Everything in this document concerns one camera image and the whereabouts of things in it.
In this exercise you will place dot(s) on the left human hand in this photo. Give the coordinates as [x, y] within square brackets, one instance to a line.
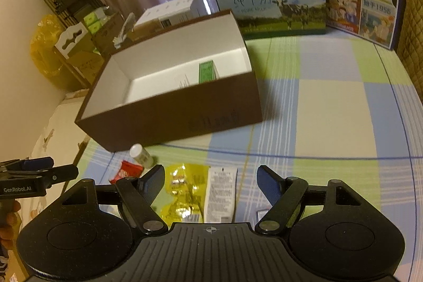
[9, 219]

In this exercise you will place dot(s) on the yellow plastic bag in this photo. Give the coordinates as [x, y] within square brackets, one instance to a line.
[41, 51]

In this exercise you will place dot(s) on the white rectangular box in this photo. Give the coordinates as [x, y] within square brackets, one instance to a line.
[173, 12]

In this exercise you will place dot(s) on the checked bed sheet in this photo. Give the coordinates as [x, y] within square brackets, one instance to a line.
[334, 107]

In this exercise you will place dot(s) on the green small box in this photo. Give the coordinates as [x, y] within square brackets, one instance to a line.
[207, 72]

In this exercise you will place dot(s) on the crumpled silver wrapper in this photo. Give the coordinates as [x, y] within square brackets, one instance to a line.
[126, 28]

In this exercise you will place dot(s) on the beige quilted chair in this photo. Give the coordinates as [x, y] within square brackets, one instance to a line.
[410, 42]

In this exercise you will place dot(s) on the red candy packet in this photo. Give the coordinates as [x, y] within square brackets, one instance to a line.
[127, 170]

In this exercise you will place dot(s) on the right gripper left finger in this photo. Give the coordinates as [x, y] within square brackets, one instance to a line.
[137, 195]

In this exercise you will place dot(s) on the brown open cardboard box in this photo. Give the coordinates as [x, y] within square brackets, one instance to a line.
[149, 92]

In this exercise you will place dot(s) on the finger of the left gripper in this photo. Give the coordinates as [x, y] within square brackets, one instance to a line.
[60, 174]

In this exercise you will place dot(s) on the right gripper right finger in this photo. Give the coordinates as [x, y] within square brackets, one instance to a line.
[285, 195]

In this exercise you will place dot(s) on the white printed packet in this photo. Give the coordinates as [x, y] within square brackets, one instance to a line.
[219, 205]

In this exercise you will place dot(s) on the white pill bottle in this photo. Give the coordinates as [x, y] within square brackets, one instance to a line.
[141, 156]

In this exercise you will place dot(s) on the brown open cardboard carton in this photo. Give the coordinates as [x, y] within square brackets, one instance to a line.
[83, 52]

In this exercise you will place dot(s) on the yellow snack bag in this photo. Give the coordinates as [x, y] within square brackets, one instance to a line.
[186, 185]

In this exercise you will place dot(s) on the flat white cardboard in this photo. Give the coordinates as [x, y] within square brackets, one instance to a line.
[61, 139]

